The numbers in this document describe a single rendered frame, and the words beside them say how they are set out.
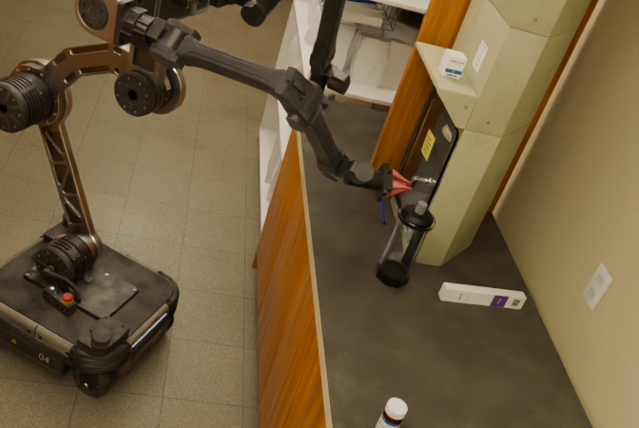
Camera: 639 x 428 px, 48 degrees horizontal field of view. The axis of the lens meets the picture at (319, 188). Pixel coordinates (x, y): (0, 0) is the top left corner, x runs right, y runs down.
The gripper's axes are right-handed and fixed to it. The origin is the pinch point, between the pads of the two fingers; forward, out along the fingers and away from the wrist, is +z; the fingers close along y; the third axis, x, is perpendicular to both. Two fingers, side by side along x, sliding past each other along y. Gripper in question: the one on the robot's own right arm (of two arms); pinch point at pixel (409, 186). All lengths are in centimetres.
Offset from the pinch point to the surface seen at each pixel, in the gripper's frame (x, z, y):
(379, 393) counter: -11, -12, -64
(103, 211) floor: 157, -94, 46
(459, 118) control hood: -29.0, 2.6, 6.9
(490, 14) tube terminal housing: -44, 5, 32
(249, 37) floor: 282, -19, 275
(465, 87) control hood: -33.0, 2.6, 14.2
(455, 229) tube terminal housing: 1.9, 15.8, -10.2
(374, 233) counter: 20.3, -3.3, -7.2
